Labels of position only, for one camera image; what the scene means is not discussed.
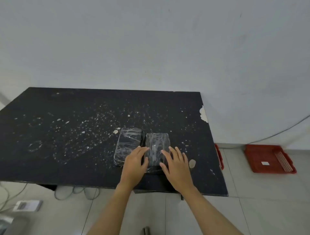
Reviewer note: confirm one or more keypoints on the person's right hand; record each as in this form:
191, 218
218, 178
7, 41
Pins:
178, 172

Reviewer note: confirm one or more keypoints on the person's left hand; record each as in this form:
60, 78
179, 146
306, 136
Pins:
132, 169

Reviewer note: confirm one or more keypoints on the person's right little finger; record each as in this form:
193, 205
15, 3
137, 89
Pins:
186, 159

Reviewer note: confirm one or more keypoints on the person's left thumb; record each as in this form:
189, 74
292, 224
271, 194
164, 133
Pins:
146, 164

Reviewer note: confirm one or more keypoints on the person's right thumb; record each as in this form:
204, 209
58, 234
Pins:
164, 170

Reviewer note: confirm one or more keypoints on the person's right middle finger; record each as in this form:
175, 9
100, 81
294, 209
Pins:
174, 153

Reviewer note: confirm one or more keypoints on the black block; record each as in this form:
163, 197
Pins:
156, 147
127, 142

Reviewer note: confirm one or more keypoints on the person's right forearm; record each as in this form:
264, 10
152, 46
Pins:
208, 213

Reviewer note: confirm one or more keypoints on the person's left forearm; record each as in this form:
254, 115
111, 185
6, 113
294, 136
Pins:
113, 208

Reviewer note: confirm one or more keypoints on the red plastic tray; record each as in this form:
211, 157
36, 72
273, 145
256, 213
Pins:
262, 155
219, 157

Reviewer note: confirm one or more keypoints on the white paper label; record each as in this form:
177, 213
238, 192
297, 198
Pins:
265, 163

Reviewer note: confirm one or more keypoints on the white electrical box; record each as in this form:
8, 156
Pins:
27, 205

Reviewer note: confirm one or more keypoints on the grey metal object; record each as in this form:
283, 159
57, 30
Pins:
11, 226

